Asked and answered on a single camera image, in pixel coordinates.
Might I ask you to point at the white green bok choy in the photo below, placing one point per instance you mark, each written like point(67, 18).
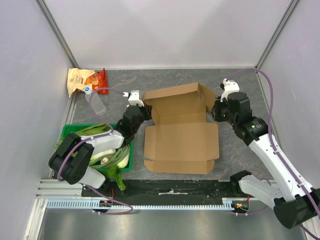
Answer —
point(122, 162)

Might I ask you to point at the beige chip bag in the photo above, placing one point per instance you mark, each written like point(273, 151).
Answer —
point(79, 79)

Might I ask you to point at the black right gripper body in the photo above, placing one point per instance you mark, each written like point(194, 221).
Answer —
point(216, 111)

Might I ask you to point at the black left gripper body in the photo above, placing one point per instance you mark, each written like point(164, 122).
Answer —
point(144, 113)

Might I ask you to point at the green plastic crate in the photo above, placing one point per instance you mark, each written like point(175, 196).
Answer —
point(122, 157)

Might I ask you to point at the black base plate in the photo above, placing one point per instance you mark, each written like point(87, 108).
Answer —
point(175, 192)

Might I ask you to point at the brown cardboard box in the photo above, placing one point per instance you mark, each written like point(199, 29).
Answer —
point(181, 141)

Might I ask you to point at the green leafy lettuce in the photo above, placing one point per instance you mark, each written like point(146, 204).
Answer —
point(114, 173)

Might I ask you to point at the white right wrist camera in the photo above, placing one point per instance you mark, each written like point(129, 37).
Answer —
point(228, 87)

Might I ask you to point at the red chip bag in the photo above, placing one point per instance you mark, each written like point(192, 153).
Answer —
point(98, 80)

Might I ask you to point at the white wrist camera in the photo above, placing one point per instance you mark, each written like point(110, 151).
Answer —
point(134, 98)
point(228, 87)

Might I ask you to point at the clear plastic water bottle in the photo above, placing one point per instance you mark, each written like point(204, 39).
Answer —
point(96, 103)

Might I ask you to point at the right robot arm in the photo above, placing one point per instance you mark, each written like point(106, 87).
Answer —
point(294, 200)

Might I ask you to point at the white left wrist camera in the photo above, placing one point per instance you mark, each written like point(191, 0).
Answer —
point(134, 98)

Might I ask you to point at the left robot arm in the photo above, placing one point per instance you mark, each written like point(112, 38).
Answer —
point(72, 158)

